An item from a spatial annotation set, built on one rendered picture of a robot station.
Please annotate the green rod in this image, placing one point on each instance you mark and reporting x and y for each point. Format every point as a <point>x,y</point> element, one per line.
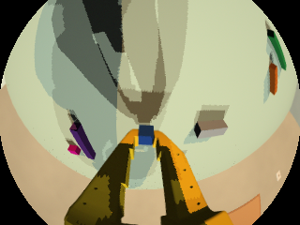
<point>274,40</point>

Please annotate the purple rod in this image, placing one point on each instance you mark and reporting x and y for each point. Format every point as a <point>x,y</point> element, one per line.
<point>79,135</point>

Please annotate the small magenta block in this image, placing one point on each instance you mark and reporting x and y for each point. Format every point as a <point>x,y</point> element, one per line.
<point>74,149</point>

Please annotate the small blue block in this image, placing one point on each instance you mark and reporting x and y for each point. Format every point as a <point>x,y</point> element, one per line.
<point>146,135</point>

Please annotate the orange rod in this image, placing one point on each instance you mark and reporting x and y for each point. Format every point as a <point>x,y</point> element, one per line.
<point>273,70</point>

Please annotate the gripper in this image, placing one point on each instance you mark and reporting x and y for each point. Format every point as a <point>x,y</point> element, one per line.
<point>103,200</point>

